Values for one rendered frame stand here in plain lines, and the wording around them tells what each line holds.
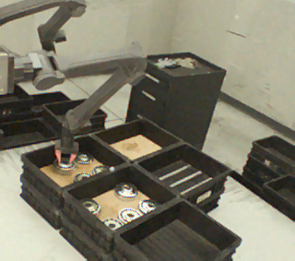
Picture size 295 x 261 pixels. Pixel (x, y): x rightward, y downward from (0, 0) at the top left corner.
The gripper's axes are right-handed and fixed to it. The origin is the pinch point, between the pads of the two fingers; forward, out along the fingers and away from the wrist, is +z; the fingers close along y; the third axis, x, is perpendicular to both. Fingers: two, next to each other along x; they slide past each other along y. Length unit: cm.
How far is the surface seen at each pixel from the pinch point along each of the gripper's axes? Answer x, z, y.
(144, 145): -31, 5, -42
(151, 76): -145, 10, -62
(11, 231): 31.0, 16.3, 19.2
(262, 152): -87, 34, -141
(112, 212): 28.9, 3.5, -20.9
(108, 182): 15.0, -1.7, -19.2
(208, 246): 45, 3, -59
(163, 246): 47, 3, -40
